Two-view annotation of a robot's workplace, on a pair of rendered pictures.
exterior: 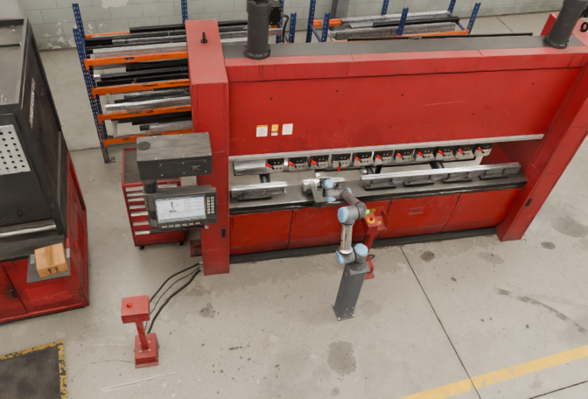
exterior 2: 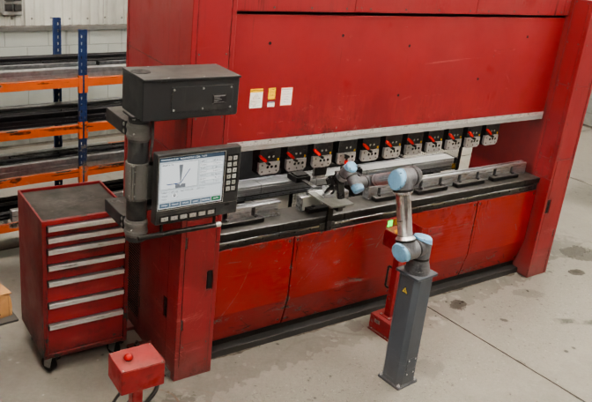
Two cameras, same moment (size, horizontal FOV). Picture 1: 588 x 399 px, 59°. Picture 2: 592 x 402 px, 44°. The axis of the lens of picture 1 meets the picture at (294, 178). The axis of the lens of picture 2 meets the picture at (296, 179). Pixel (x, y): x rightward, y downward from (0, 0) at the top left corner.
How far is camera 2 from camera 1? 2.33 m
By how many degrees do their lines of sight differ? 30
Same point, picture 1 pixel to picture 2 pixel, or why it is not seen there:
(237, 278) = (225, 375)
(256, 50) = not seen: outside the picture
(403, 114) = (411, 76)
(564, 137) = (571, 101)
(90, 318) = not seen: outside the picture
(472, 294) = (536, 329)
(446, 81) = (450, 28)
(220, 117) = (225, 50)
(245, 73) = not seen: outside the picture
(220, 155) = (218, 120)
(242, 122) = not seen: hidden behind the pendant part
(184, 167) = (203, 97)
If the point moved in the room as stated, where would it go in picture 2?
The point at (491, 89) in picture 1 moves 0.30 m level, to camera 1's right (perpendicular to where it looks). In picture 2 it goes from (492, 43) to (527, 45)
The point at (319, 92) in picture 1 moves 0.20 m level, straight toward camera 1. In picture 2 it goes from (324, 36) to (335, 42)
